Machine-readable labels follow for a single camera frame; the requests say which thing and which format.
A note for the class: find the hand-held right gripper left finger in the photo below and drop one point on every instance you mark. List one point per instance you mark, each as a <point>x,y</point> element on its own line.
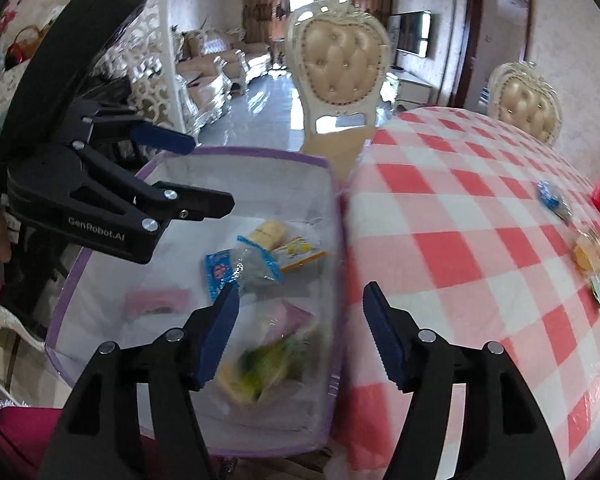
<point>217,340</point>

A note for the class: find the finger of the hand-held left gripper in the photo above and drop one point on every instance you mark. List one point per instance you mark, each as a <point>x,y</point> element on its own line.
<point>165,141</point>
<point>105,200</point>

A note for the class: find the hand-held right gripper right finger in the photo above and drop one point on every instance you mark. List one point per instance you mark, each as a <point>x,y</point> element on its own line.
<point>382,335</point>

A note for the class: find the yellow green snack packet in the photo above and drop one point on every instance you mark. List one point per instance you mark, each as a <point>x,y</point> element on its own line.
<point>260,365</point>

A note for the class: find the pink snack packet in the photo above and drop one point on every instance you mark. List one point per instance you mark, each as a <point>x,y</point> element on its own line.
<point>155,302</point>

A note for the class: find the blue clear snack packet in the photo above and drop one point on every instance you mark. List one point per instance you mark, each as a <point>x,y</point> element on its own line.
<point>552,200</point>
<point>250,270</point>

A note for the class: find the clear storage bag purple trim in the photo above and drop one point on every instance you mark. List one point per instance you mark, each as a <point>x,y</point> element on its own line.
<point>105,280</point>

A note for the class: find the cream ornate armchair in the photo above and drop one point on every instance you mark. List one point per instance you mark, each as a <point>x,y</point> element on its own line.
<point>205,95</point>

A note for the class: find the pale pink clear packet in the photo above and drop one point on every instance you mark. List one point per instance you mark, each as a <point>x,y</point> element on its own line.
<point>290,320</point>

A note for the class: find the white lattice partition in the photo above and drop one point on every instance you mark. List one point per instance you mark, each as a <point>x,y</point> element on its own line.
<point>152,65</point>

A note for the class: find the orange blue label packet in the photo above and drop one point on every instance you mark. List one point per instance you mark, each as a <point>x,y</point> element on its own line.
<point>300,252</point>

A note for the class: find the cream ornate sofa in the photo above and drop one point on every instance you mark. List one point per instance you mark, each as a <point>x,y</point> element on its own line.
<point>245,55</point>

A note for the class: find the cream cake clear packet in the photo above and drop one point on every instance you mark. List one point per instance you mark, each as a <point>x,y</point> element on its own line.
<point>270,234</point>

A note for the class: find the red checkered tablecloth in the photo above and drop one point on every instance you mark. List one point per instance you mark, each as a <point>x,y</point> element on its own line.
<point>455,240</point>

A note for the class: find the brown curtains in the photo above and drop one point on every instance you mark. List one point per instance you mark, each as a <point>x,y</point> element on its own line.
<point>265,0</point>

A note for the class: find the cream tufted chair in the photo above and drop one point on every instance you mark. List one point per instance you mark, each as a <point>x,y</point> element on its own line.
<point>525,102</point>
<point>340,60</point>

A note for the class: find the person's red clothing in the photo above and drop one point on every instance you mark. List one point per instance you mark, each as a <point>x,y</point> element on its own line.
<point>25,440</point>

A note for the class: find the yellow cake clear packet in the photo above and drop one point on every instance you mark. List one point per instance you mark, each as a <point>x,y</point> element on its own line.
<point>587,252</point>

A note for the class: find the white television cabinet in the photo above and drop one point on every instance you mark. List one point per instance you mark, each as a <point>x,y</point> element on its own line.
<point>410,87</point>

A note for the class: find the television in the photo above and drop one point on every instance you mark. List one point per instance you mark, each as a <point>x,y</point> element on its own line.
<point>414,34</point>

